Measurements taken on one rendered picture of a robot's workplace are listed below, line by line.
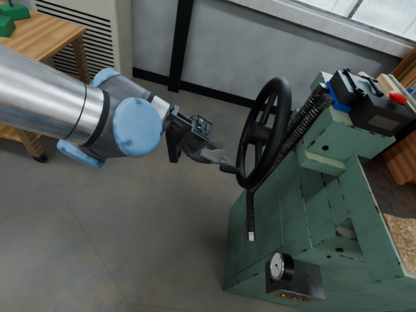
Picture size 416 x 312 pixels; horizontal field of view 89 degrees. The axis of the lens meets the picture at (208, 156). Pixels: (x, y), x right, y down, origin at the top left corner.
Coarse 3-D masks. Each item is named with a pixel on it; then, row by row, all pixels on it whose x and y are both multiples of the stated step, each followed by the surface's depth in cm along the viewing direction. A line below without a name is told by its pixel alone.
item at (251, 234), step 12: (324, 84) 46; (312, 96) 46; (324, 96) 42; (300, 108) 50; (324, 108) 43; (300, 120) 50; (312, 120) 45; (288, 132) 53; (300, 132) 48; (288, 144) 51; (264, 180) 60; (252, 192) 64; (252, 204) 65; (252, 216) 64; (252, 228) 63; (252, 240) 62
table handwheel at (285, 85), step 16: (272, 80) 51; (272, 96) 51; (288, 96) 43; (256, 112) 64; (288, 112) 41; (256, 128) 52; (272, 128) 42; (240, 144) 67; (256, 144) 52; (272, 144) 41; (240, 160) 64; (256, 160) 49; (272, 160) 43; (240, 176) 57; (256, 176) 46
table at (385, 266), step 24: (312, 168) 47; (336, 168) 46; (360, 168) 42; (384, 168) 44; (360, 192) 41; (384, 192) 39; (408, 192) 41; (360, 216) 39; (408, 216) 37; (360, 240) 38; (384, 240) 34; (384, 264) 33; (408, 288) 33
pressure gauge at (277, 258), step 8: (272, 256) 53; (280, 256) 50; (288, 256) 50; (272, 264) 52; (280, 264) 49; (288, 264) 48; (272, 272) 51; (280, 272) 48; (288, 272) 48; (280, 280) 49; (288, 280) 48
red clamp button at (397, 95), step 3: (390, 93) 38; (393, 93) 37; (396, 93) 37; (399, 93) 38; (390, 96) 38; (393, 96) 37; (396, 96) 37; (399, 96) 37; (402, 96) 37; (393, 99) 38; (396, 99) 37; (399, 99) 37; (402, 99) 37; (405, 99) 37; (396, 102) 38; (399, 102) 37; (402, 102) 37
